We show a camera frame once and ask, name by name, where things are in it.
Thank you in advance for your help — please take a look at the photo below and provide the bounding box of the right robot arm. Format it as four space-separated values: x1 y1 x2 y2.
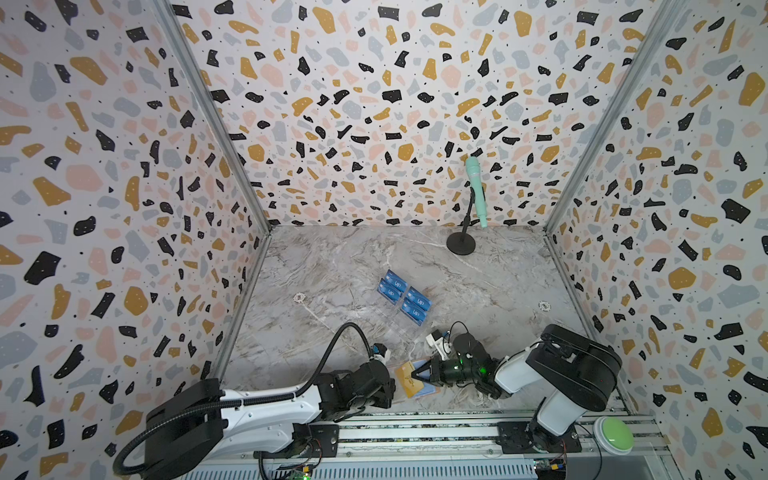
410 324 622 456

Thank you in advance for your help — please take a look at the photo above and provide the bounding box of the clear acrylic card stand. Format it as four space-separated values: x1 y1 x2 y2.
376 269 433 328

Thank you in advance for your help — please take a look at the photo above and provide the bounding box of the mint green microphone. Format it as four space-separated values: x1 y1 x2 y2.
465 156 488 229

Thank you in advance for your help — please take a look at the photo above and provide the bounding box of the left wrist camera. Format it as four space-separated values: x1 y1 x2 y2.
371 343 391 363

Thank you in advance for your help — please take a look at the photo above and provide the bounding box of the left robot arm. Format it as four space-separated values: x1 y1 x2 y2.
139 360 396 479

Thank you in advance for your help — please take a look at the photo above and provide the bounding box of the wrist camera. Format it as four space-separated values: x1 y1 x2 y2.
371 343 391 363
426 329 452 361

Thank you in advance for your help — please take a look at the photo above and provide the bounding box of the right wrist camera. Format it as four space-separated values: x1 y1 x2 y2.
426 329 452 361

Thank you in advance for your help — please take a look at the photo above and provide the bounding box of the blue card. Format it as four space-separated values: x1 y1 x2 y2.
405 287 432 311
384 270 409 292
400 299 427 326
377 279 403 305

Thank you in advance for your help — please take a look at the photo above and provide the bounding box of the pink leather card holder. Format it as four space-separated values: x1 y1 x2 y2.
393 359 440 403

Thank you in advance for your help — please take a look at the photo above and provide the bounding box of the black corrugated cable conduit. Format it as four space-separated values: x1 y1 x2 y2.
112 322 376 478

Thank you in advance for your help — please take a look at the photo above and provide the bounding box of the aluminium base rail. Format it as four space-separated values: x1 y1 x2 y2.
158 410 682 480

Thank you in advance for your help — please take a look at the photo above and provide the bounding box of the green push button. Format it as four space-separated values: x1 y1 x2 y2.
593 416 634 456

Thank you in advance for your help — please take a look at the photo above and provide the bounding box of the black microphone stand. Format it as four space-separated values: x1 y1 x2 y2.
446 187 476 256

